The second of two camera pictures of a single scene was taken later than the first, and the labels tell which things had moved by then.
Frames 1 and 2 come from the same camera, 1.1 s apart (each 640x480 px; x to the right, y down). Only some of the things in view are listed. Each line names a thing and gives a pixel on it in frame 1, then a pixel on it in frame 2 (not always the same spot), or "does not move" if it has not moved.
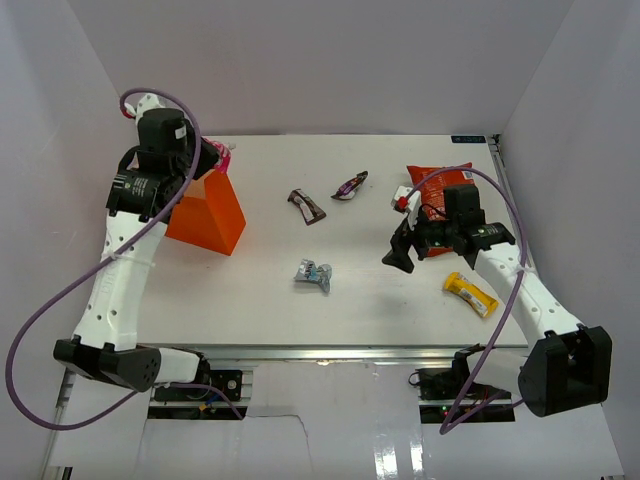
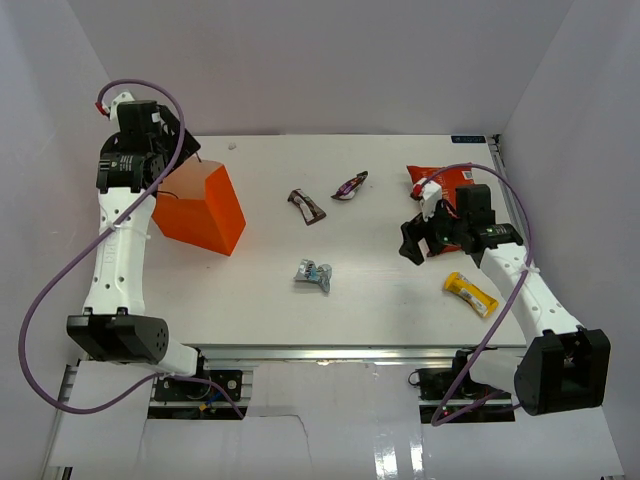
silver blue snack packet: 320,274 does not move
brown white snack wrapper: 311,212 does not move
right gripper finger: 399,255 -> 414,249
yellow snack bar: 483,302 does not move
